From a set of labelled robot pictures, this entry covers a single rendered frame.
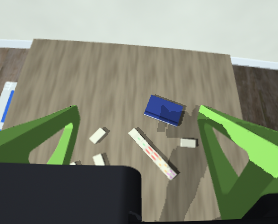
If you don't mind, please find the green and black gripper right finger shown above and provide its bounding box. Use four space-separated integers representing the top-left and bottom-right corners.
197 105 278 220

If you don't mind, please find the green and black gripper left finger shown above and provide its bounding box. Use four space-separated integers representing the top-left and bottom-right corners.
0 105 80 165

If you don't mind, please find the blue flat rectangular pad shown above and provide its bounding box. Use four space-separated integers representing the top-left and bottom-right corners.
144 95 183 127

